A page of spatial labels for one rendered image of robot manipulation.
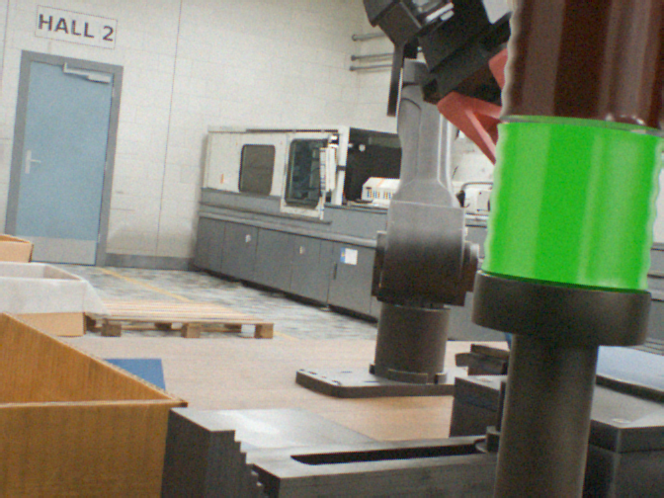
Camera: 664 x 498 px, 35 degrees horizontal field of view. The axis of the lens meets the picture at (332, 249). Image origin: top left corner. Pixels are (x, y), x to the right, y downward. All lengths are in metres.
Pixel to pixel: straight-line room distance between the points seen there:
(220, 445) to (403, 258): 0.57
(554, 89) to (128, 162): 11.65
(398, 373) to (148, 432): 0.48
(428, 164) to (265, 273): 9.55
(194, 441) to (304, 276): 9.48
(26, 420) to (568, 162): 0.26
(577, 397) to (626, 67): 0.07
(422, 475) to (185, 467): 0.08
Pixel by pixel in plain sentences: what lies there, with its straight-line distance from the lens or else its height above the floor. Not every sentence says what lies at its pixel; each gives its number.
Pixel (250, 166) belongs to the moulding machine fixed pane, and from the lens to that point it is 11.07.
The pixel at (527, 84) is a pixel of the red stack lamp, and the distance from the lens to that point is 0.24.
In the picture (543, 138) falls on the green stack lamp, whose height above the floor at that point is 1.08.
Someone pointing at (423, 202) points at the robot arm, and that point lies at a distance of 0.93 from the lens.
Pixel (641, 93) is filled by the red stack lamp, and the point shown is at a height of 1.09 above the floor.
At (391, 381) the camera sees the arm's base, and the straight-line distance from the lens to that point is 0.91.
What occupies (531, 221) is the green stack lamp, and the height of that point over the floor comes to 1.06.
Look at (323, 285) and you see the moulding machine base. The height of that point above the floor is 0.24.
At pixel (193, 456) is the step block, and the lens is 0.33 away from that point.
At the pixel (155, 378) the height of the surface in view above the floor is 0.94.
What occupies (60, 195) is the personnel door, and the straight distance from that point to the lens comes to 11.62.
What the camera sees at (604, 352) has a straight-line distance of 0.61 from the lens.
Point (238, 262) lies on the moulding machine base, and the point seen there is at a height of 0.24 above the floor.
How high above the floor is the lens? 1.06
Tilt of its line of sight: 3 degrees down
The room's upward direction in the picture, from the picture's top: 6 degrees clockwise
